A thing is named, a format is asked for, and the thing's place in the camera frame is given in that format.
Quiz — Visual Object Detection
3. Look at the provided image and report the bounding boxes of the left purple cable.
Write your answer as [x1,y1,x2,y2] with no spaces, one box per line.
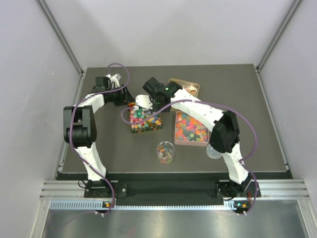
[69,63,131,215]

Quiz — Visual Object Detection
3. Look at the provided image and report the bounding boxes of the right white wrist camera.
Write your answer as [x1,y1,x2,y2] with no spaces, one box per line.
[135,95,153,110]

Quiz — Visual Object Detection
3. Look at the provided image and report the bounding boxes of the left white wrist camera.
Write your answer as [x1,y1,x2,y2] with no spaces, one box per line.
[106,73,121,89]

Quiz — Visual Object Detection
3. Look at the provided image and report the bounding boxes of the gold tin of pastel gummies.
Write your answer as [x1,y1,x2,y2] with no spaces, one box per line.
[168,78,200,97]

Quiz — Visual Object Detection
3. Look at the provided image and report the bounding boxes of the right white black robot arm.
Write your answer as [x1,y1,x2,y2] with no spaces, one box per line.
[136,77,252,199]

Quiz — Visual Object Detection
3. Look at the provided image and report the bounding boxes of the clear plastic jar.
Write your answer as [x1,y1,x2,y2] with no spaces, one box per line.
[156,141,175,165]

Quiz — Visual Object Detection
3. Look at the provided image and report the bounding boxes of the clear round jar lid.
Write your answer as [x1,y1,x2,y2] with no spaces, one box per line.
[206,144,222,159]

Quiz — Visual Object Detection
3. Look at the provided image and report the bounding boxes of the pink tin of bright gummies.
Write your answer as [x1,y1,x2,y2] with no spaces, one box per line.
[174,112,210,146]

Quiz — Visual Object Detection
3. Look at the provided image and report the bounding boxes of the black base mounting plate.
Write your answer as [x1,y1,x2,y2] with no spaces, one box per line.
[78,180,261,198]

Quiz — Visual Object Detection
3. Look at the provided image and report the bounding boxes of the aluminium front rail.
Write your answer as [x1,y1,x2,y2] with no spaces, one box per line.
[40,179,310,211]

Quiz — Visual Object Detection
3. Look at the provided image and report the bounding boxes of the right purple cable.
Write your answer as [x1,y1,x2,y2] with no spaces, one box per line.
[120,99,260,215]

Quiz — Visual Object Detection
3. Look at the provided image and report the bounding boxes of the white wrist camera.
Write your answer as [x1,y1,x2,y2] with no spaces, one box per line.
[106,73,121,89]
[135,95,153,110]

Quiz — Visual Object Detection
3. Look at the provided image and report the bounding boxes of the gold tin of star candies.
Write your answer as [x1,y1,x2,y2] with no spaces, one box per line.
[128,103,162,134]

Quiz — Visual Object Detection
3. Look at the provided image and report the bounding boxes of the purple cable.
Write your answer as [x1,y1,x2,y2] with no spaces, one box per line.
[120,99,260,215]
[69,63,131,215]

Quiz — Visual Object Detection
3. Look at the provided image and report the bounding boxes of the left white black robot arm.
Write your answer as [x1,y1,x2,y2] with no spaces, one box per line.
[63,73,134,198]

